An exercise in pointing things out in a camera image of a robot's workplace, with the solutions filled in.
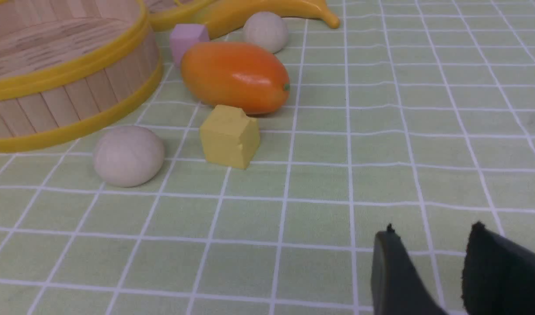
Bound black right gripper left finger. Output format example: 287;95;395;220
371;224;447;315

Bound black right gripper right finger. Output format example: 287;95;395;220
462;222;535;315

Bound bamboo steamer tray yellow rims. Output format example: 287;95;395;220
0;0;163;152

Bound green checkered tablecloth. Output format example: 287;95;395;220
0;0;535;315

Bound yellow foam cube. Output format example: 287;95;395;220
199;105;261;169

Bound orange plastic mango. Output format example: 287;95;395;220
180;42;291;115

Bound white bun near banana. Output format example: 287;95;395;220
242;11;289;53

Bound white bun near front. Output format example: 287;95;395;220
92;126;165;188

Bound yellow plastic banana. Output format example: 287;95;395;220
191;0;341;40

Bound pink foam cube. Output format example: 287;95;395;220
169;24;210;67

